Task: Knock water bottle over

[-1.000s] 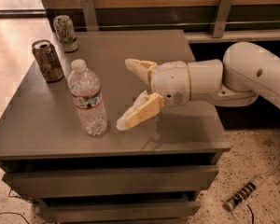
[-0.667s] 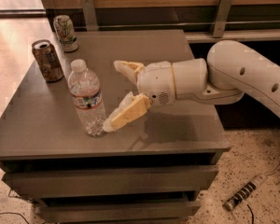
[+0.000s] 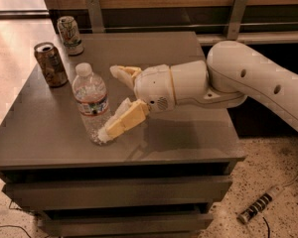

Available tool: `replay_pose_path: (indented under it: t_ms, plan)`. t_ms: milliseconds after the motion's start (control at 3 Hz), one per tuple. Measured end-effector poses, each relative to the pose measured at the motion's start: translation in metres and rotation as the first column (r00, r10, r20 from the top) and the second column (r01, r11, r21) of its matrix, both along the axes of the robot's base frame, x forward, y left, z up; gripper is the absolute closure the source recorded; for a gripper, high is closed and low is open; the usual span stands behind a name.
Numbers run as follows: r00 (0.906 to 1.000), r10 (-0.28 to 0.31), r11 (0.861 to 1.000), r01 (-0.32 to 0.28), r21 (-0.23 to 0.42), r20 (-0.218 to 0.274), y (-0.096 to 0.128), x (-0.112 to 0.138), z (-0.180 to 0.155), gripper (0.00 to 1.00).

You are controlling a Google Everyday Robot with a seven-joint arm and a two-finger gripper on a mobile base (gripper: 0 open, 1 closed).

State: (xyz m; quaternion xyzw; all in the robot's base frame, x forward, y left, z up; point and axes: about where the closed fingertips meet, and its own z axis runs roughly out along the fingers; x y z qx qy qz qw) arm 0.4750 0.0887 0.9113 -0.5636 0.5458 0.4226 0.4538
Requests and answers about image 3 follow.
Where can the clear plastic water bottle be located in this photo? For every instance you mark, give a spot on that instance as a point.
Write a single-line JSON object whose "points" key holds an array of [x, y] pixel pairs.
{"points": [[90, 94]]}

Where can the white power strip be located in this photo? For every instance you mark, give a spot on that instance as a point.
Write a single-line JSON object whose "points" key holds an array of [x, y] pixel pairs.
{"points": [[260, 204]]}

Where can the grey drawer cabinet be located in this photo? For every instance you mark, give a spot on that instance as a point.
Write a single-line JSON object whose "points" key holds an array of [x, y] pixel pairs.
{"points": [[43, 140]]}

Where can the metal wall bracket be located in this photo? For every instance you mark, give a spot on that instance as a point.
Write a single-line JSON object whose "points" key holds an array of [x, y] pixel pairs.
{"points": [[95, 15], [231, 30]]}

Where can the grey drawer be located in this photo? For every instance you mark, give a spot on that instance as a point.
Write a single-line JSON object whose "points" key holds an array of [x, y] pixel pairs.
{"points": [[174, 223], [120, 192]]}

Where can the brown soda can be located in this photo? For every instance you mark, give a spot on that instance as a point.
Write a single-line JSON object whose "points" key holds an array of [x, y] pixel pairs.
{"points": [[50, 62]]}

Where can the lower grey drawer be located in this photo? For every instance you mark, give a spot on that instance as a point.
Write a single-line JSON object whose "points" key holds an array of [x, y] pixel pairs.
{"points": [[174, 223]]}

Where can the left metal wall bracket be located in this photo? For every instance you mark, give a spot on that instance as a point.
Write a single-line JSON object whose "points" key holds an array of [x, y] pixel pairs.
{"points": [[95, 15]]}

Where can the upper grey drawer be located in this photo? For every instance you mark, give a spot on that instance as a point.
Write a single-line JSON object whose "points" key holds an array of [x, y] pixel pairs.
{"points": [[120, 192]]}

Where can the right metal wall bracket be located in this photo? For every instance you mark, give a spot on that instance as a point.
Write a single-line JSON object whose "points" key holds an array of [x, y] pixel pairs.
{"points": [[231, 30]]}

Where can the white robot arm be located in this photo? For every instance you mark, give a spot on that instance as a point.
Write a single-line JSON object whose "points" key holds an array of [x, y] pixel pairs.
{"points": [[231, 73]]}

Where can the white green soda can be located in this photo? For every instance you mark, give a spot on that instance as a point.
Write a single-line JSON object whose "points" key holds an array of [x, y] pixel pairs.
{"points": [[70, 37]]}

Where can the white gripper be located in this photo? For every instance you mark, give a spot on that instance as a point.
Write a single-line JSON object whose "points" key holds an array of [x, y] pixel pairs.
{"points": [[154, 86]]}

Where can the metal rail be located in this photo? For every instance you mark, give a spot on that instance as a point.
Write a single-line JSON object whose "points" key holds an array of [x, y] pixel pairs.
{"points": [[244, 27]]}

